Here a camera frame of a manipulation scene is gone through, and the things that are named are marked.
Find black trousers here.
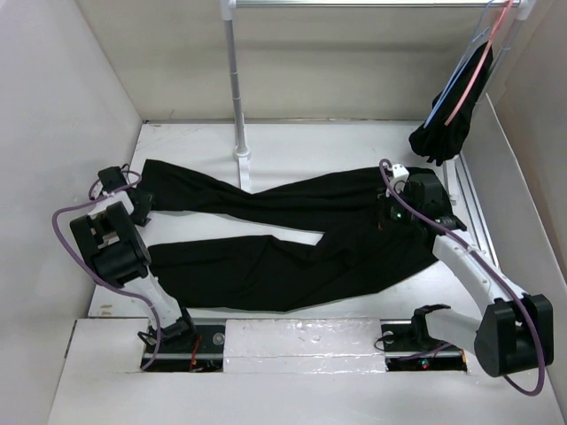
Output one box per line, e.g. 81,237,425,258
140,159,436,313

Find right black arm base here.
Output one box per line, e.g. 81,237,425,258
374,321,468,373

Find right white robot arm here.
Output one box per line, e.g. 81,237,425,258
379,159,554,377

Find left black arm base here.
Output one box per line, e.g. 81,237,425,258
138,320,226,373

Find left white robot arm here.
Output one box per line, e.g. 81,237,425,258
70,166,198,352

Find black garment on hanger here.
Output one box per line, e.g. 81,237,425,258
409,42,493,166

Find blue clothes hanger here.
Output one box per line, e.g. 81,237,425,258
423,1,493,128

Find pink clothes hanger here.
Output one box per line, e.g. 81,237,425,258
444,0,517,126

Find silver clothes rack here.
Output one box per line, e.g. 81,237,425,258
220,1,536,192

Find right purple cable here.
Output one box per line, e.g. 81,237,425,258
379,158,548,396

